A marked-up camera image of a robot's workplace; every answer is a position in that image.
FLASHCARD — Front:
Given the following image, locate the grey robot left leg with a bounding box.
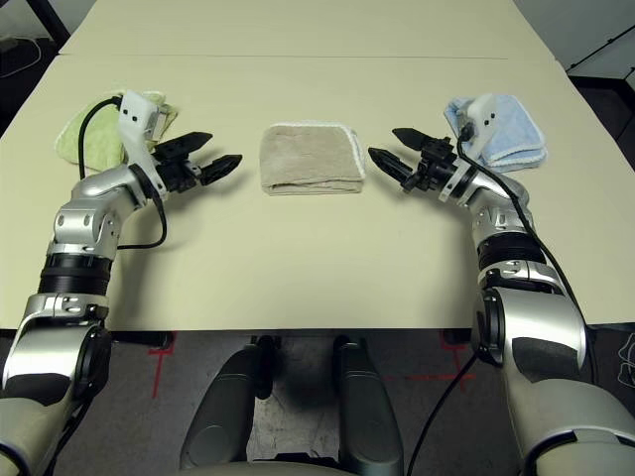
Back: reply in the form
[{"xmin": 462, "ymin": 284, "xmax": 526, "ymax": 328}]
[{"xmin": 179, "ymin": 336, "xmax": 277, "ymax": 470}]

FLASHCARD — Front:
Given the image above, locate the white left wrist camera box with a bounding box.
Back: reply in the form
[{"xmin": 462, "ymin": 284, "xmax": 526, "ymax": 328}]
[{"xmin": 117, "ymin": 90, "xmax": 170, "ymax": 193}]

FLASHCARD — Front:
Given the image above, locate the black table base bar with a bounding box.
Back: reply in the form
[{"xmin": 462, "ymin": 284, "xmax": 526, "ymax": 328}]
[{"xmin": 106, "ymin": 331, "xmax": 175, "ymax": 348}]

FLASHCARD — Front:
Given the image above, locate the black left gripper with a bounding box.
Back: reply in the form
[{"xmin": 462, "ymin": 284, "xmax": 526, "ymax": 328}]
[{"xmin": 151, "ymin": 131, "xmax": 244, "ymax": 200}]

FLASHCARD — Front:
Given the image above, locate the beige towel with white trim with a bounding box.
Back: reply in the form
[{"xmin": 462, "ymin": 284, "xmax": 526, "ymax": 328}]
[{"xmin": 260, "ymin": 119, "xmax": 367, "ymax": 197}]

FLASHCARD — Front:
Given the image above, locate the grey robot leg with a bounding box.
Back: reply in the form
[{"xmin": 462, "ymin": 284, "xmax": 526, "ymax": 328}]
[
  {"xmin": 179, "ymin": 336, "xmax": 277, "ymax": 470},
  {"xmin": 332, "ymin": 335, "xmax": 404, "ymax": 476}
]

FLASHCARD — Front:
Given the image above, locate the grey robot right leg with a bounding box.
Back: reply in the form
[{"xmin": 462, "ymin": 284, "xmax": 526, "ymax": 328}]
[{"xmin": 332, "ymin": 335, "xmax": 404, "ymax": 476}]

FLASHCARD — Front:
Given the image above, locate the thin white floor cable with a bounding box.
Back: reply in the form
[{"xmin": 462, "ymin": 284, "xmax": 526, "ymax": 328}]
[{"xmin": 0, "ymin": 35, "xmax": 44, "ymax": 78}]

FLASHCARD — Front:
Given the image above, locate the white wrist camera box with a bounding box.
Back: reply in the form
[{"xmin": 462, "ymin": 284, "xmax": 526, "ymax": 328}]
[
  {"xmin": 117, "ymin": 90, "xmax": 170, "ymax": 193},
  {"xmin": 437, "ymin": 93, "xmax": 500, "ymax": 203}
]

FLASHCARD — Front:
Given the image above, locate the black left camera cable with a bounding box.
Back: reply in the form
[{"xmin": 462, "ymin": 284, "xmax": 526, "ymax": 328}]
[{"xmin": 76, "ymin": 97, "xmax": 169, "ymax": 251}]

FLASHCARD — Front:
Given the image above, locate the blue folded towel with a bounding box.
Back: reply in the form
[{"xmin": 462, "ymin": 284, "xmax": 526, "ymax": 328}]
[{"xmin": 443, "ymin": 92, "xmax": 550, "ymax": 175}]

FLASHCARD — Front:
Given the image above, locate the green folded towel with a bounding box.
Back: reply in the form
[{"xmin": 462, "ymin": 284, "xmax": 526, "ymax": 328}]
[{"xmin": 54, "ymin": 89, "xmax": 181, "ymax": 175}]

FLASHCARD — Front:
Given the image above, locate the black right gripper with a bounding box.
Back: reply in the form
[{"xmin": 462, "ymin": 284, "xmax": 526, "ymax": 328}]
[{"xmin": 367, "ymin": 127, "xmax": 457, "ymax": 195}]

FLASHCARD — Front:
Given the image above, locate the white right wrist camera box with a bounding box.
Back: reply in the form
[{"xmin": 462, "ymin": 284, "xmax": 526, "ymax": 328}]
[{"xmin": 437, "ymin": 93, "xmax": 500, "ymax": 203}]

